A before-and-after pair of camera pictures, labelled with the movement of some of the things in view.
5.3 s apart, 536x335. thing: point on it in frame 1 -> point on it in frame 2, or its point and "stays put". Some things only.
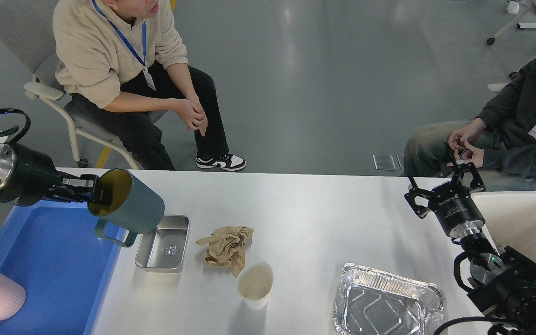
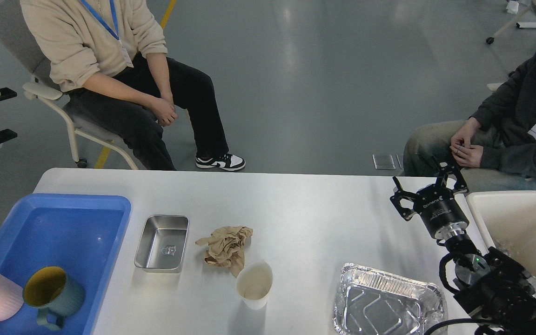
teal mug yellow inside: x=134 y=207 -> x=55 y=294
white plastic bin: x=533 y=223 stays put
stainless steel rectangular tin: x=163 y=250 stays put
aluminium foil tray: x=370 y=301 stays put
